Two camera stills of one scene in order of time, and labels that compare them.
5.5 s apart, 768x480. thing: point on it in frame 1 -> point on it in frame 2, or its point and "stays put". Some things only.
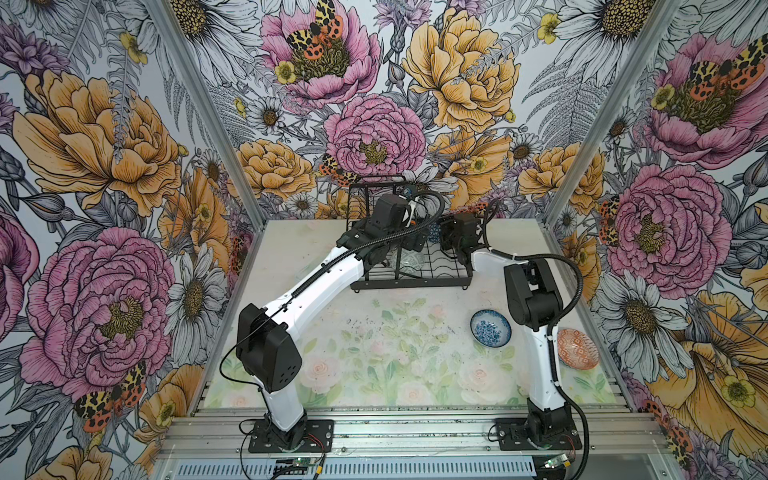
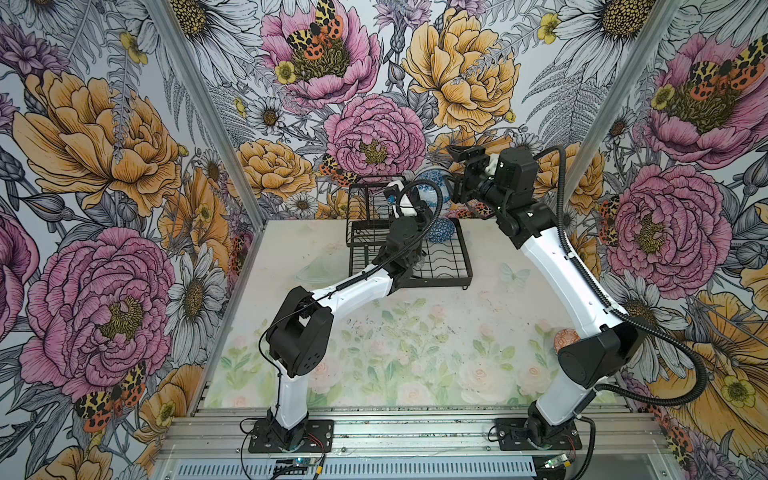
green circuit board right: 555,461 stays put
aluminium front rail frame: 417,443 stays put
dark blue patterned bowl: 435,232 stays put
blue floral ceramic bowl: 490,328 -> 437,176
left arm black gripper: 413,243 -> 425,209
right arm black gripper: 447,223 -> 477,158
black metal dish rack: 435,265 stays put
